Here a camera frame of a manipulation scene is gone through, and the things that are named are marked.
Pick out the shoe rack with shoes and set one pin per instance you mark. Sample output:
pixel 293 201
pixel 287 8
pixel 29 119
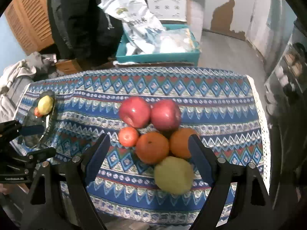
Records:
pixel 285 87

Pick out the dark glass plate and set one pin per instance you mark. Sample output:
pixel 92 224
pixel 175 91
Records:
pixel 36 141

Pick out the large yellow-green pear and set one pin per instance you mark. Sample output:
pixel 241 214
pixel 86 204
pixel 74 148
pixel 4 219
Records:
pixel 174 175

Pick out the white perforated storage basket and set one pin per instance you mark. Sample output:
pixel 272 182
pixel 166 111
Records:
pixel 169 10

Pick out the white printed rice bag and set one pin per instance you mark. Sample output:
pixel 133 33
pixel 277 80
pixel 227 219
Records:
pixel 140 25

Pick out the wooden louvred cabinet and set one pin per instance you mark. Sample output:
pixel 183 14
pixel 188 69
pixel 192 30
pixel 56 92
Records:
pixel 29 22

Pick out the small orange mandarin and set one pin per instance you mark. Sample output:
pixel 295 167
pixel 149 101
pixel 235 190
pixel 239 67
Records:
pixel 37 113

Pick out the person's left hand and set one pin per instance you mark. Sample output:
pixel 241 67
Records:
pixel 7 188

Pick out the patterned blue tablecloth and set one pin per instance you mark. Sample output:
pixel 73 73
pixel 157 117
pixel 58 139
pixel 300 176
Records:
pixel 222 106

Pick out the small red-orange tomato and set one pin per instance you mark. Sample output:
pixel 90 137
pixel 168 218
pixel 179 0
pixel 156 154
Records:
pixel 128 136

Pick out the grey hoodie garment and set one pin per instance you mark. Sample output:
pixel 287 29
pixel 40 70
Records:
pixel 16 77

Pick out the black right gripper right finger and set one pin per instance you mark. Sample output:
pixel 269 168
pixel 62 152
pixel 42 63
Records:
pixel 251 208

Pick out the orange right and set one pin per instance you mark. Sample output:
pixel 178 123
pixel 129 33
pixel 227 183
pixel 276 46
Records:
pixel 179 142

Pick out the teal cardboard box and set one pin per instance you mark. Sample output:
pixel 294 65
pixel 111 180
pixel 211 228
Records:
pixel 140 57

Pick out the black hanging garment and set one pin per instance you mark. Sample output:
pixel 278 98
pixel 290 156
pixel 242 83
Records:
pixel 83 32

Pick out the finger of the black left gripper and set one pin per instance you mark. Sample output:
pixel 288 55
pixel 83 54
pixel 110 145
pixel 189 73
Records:
pixel 13 129
pixel 29 161

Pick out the large orange centre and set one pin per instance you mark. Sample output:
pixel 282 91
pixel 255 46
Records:
pixel 151 148

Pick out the clear plastic bag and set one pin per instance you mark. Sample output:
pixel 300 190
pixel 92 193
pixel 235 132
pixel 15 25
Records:
pixel 174 41

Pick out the red apple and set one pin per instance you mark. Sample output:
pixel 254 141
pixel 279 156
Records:
pixel 135 112
pixel 165 115

